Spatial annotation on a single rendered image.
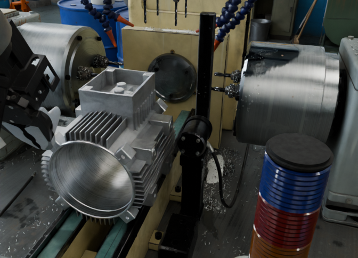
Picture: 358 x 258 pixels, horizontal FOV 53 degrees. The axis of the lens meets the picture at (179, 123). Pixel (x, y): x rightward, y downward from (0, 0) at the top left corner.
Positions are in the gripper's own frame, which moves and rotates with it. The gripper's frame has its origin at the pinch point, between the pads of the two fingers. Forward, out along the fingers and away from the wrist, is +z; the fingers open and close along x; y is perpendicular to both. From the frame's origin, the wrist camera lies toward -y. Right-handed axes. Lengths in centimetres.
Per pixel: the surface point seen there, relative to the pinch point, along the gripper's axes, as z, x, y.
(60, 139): 2.1, -0.9, 2.9
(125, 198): 15.2, -10.0, -0.5
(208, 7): 24, -13, 62
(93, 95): 0.9, -3.8, 11.6
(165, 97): 37, -4, 39
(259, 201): -11.8, -33.2, -6.8
